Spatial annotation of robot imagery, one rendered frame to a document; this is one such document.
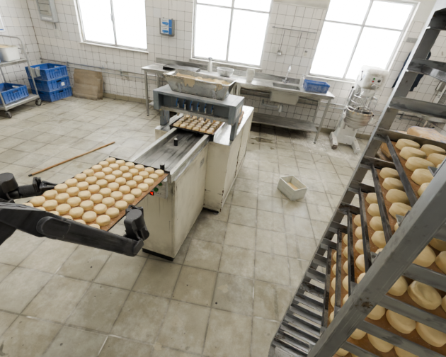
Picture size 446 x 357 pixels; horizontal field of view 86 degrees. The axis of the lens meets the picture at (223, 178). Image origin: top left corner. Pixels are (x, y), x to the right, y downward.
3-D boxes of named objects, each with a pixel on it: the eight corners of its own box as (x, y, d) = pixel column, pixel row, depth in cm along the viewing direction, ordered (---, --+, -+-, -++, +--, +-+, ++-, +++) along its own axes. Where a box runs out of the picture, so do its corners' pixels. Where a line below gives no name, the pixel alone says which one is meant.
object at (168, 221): (173, 204, 261) (173, 126, 212) (203, 212, 255) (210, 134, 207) (136, 253, 203) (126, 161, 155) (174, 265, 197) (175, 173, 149)
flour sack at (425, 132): (401, 133, 395) (407, 123, 386) (426, 136, 396) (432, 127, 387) (432, 153, 334) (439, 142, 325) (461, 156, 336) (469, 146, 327)
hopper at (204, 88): (177, 85, 223) (177, 69, 216) (235, 95, 214) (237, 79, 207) (162, 91, 200) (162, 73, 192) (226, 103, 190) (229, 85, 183)
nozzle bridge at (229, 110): (170, 117, 245) (170, 83, 227) (238, 132, 233) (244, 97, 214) (153, 128, 218) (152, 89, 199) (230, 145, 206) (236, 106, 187)
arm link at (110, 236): (2, 225, 54) (35, 237, 51) (17, 201, 56) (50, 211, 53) (117, 251, 92) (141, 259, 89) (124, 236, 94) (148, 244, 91)
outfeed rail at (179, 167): (237, 104, 315) (238, 99, 311) (239, 105, 314) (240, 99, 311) (166, 182, 150) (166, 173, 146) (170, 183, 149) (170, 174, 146)
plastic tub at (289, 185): (276, 187, 313) (279, 177, 304) (289, 184, 322) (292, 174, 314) (290, 201, 291) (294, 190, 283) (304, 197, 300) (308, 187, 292)
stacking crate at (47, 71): (49, 73, 506) (47, 62, 495) (68, 76, 505) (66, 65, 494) (27, 78, 456) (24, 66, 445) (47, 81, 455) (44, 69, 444)
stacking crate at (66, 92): (56, 92, 529) (54, 83, 518) (73, 95, 525) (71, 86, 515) (33, 99, 479) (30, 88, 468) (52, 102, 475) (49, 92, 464)
